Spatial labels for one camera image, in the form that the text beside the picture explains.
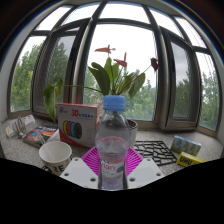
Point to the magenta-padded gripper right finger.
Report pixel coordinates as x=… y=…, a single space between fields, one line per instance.
x=146 y=171

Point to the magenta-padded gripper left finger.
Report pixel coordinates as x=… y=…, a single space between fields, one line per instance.
x=78 y=173

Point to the clear blue-capped water bottle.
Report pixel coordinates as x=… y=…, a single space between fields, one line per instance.
x=112 y=143

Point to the black lattice mat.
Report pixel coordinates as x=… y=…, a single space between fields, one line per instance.
x=155 y=151

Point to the white mug with black print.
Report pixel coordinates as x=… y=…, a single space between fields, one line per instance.
x=55 y=160

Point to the red and white filament box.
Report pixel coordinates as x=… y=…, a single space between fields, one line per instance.
x=76 y=125

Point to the dark colourful book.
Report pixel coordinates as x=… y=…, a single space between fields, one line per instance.
x=38 y=135

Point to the white power strip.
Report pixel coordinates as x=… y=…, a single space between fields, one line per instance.
x=28 y=120

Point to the potted plant in white pot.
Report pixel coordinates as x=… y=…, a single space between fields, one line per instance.
x=111 y=75

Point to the brown-framed bay window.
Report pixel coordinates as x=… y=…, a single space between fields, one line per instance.
x=133 y=50

